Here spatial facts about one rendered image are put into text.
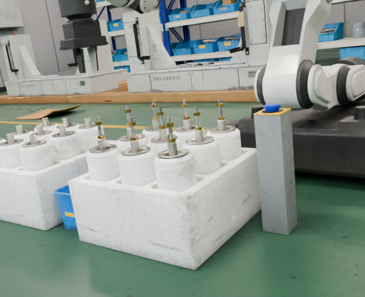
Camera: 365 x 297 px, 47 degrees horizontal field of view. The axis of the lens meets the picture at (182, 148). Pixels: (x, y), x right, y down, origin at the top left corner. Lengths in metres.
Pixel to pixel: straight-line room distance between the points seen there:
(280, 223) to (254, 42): 2.27
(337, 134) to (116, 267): 0.75
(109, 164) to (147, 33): 2.93
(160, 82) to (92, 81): 0.93
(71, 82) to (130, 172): 3.61
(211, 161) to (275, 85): 0.33
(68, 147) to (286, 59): 0.74
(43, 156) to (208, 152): 0.55
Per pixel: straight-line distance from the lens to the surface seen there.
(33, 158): 1.35
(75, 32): 1.08
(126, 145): 1.19
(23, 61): 5.56
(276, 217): 1.10
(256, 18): 3.22
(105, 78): 4.52
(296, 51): 1.27
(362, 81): 1.67
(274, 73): 1.26
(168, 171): 0.96
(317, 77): 1.25
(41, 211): 1.33
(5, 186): 1.44
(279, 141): 1.03
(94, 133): 1.49
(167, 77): 3.66
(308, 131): 1.37
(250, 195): 1.19
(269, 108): 1.03
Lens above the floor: 0.51
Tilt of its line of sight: 15 degrees down
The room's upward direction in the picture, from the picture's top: 7 degrees counter-clockwise
